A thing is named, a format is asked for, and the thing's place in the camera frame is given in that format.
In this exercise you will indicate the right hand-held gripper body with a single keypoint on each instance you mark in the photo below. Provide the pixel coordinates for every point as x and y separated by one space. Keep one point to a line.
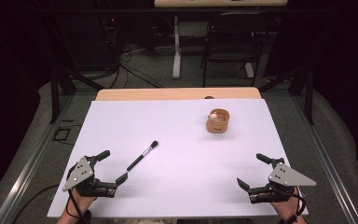
287 177

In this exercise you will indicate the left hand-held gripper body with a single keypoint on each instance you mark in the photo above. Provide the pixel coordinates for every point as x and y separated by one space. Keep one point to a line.
80 174

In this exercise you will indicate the black makeup brush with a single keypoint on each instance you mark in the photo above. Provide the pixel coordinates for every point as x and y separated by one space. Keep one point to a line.
140 158

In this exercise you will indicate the round wooden holder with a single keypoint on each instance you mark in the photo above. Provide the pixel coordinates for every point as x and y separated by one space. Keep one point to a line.
217 126

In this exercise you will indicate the person's left hand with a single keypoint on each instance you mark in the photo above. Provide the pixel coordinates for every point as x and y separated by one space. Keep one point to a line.
81 202

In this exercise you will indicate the person's right hand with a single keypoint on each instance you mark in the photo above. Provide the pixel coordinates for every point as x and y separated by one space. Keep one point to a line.
287 209

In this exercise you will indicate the white board sheet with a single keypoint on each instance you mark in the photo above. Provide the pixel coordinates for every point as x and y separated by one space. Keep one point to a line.
174 174

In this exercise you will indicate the light wooden table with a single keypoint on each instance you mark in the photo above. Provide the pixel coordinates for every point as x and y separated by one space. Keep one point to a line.
174 93

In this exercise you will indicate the dark computer tower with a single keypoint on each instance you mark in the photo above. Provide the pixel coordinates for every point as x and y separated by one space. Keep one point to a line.
96 43

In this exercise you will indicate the black folding chair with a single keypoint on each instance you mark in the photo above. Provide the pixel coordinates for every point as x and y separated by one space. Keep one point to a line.
236 46

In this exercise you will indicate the white desk leg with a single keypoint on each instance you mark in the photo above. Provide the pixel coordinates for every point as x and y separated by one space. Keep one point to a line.
176 53

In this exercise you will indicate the light wooden desk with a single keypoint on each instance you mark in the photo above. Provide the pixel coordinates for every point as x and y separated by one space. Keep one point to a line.
220 2

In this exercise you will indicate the aluminium floor rail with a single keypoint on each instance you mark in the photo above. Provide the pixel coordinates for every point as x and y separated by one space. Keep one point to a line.
323 161
31 168

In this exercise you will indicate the black metal frame post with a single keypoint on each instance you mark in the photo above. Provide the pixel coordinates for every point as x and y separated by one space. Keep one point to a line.
54 96
309 96

